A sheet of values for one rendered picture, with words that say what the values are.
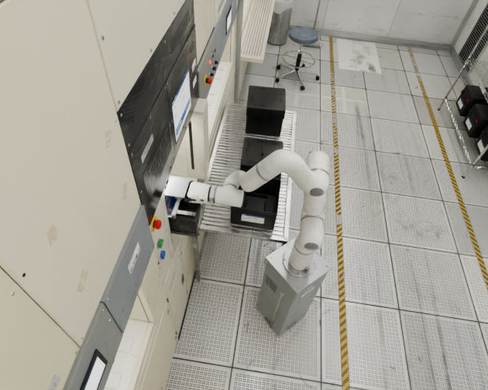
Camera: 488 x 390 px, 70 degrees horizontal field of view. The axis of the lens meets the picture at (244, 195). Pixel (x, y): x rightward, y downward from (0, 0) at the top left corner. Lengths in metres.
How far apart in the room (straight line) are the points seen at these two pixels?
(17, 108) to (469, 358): 3.04
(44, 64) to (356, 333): 2.58
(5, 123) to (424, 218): 3.43
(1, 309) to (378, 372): 2.45
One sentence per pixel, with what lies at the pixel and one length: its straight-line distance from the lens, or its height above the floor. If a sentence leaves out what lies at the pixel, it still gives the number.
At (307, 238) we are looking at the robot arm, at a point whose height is 1.16.
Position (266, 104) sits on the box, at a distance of 2.66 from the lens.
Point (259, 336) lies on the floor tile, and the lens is 2.69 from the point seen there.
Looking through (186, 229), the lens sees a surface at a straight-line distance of 1.79.
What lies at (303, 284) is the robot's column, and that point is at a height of 0.76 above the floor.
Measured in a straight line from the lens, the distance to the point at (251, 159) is 2.42.
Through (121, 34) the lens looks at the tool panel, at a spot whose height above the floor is 2.11.
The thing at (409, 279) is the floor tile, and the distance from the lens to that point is 3.23.
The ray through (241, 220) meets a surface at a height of 0.81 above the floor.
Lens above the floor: 2.55
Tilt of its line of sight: 50 degrees down
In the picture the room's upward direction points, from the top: 5 degrees clockwise
